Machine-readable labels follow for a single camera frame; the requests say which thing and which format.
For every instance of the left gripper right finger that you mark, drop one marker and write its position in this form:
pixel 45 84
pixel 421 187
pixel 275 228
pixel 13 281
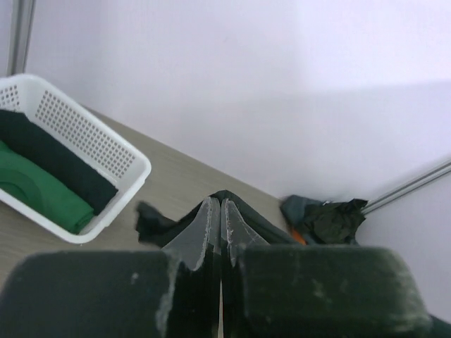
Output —
pixel 292 290

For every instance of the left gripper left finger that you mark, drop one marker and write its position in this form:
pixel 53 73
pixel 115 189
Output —
pixel 170 292

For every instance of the black t shirt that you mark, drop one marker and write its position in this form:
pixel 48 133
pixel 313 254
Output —
pixel 153 227
pixel 32 142

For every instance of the orange compartment tray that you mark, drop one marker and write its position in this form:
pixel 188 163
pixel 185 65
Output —
pixel 298 237

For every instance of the grey blue shirt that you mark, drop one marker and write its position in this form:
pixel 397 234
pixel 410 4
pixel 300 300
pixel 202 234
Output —
pixel 292 209

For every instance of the dark green crumpled shirt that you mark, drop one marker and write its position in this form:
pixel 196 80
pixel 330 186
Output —
pixel 335 223

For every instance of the rolled black t shirt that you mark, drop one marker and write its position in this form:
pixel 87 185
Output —
pixel 32 142

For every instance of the rolled green t shirt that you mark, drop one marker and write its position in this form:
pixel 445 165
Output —
pixel 42 192

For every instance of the white plastic basket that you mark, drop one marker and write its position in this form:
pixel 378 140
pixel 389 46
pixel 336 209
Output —
pixel 91 140

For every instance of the right aluminium corner post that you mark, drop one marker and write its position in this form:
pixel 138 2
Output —
pixel 411 186

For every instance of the aluminium corner post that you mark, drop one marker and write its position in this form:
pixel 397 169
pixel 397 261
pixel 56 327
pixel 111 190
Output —
pixel 411 186
pixel 22 16

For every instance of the left aluminium corner post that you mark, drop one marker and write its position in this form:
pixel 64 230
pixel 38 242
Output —
pixel 22 16

